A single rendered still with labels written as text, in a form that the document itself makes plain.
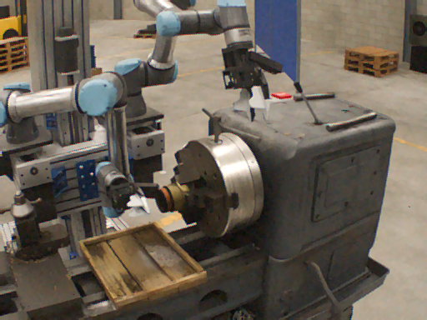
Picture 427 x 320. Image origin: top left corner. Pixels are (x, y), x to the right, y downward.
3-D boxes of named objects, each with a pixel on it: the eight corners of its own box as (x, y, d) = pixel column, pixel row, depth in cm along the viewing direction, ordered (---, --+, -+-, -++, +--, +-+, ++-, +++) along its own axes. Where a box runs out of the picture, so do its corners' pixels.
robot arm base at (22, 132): (4, 136, 167) (1, 113, 163) (36, 128, 174) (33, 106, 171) (8, 147, 155) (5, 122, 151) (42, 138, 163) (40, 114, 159)
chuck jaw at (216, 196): (214, 182, 140) (236, 191, 130) (215, 197, 142) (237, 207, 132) (182, 191, 135) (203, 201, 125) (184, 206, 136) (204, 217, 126)
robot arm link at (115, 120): (102, 66, 156) (112, 187, 175) (92, 72, 146) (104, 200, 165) (132, 64, 155) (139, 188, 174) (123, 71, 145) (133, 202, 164)
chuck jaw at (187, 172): (203, 180, 146) (191, 146, 148) (209, 176, 142) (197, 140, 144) (173, 188, 141) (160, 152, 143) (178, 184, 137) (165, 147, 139)
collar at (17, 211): (31, 202, 124) (29, 193, 123) (36, 213, 118) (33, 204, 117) (8, 207, 120) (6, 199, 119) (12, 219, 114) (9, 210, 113)
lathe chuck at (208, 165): (199, 200, 165) (203, 119, 151) (249, 247, 142) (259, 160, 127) (177, 206, 161) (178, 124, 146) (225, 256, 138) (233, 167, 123)
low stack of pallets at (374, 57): (367, 63, 943) (368, 45, 926) (399, 71, 887) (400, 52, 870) (342, 69, 863) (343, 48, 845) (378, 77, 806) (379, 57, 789)
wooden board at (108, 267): (155, 229, 160) (154, 219, 159) (207, 282, 132) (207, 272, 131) (79, 250, 146) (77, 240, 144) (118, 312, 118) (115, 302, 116)
